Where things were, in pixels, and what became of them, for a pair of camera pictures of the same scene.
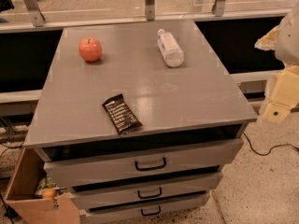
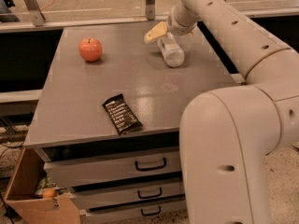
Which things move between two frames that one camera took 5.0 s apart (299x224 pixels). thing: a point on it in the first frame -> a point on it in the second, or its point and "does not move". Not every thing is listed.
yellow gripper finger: [285, 95] -> [180, 21]
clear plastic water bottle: [170, 49] does not move
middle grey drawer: [144, 194] does not move
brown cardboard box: [31, 207] does not move
